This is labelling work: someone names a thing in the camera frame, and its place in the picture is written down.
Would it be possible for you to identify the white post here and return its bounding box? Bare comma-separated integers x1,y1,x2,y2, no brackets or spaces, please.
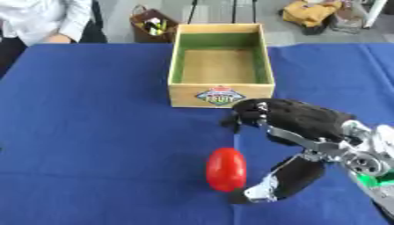
361,0,390,29

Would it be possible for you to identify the red oval toy fruit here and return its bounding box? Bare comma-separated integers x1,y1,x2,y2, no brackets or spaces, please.
204,147,248,192

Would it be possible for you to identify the person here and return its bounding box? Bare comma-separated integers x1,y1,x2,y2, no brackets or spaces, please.
0,0,110,77

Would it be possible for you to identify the tan cardboard box green inside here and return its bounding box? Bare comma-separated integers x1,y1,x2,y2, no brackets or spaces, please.
166,23,277,109

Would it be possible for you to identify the black tripod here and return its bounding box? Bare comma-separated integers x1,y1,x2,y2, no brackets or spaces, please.
186,0,259,25

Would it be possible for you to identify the brown bag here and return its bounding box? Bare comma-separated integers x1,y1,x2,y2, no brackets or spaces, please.
128,4,180,44

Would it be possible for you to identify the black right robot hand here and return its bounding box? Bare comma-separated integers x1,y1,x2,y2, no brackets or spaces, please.
220,98,393,206

